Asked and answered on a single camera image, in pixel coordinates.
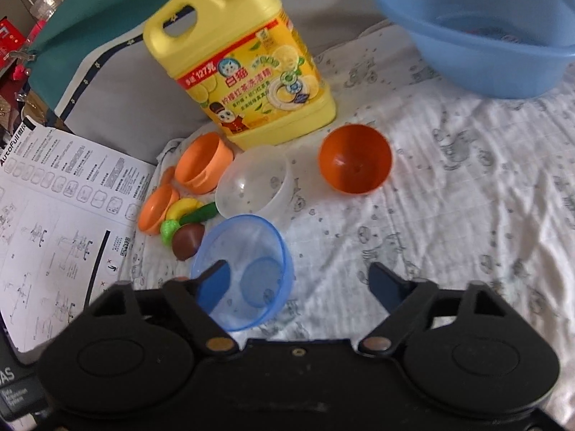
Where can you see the yellow toy banana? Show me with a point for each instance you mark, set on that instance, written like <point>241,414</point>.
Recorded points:
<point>184,207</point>

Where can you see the red box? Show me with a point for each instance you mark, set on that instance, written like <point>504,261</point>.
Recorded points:
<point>9,40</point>

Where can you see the tall light orange cup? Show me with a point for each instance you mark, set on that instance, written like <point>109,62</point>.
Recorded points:
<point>202,161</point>

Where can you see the clear plastic bottle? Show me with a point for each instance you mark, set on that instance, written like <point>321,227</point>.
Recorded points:
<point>45,2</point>

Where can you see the large blue plastic basin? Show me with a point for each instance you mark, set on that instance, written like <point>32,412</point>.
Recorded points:
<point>449,54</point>

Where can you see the dark printed box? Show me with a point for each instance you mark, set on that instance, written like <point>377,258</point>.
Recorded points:
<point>18,381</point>

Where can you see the clear plastic bowl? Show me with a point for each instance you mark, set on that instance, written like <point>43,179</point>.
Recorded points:
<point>251,179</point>

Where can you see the translucent blue bowl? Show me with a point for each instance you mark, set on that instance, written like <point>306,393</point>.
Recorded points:
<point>265,278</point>

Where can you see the white cat-printed blanket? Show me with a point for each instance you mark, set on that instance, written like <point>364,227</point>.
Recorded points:
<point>449,188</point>

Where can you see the dark green toy cucumber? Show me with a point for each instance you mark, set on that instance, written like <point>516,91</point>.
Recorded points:
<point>202,213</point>

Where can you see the yellow detergent bottle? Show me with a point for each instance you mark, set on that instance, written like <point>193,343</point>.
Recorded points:
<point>251,76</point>

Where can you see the brown toy fruit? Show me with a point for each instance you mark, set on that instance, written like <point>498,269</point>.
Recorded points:
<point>186,242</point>

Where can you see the green toy vegetable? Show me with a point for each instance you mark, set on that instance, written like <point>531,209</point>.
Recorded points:
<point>169,232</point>

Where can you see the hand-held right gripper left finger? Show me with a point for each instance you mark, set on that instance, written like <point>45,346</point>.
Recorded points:
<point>213,285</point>

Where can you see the teal grey star-trimmed cloth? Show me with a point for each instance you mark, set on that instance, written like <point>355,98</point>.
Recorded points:
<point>67,54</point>

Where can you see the shallow light orange dish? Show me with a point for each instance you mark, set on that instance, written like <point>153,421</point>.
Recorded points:
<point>152,211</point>

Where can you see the dark orange bowl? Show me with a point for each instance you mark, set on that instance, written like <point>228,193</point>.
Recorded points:
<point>355,161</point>

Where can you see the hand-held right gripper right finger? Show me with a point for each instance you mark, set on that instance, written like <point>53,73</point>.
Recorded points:
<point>386,287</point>

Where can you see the white instruction sheet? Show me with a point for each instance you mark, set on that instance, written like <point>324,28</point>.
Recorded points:
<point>54,215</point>

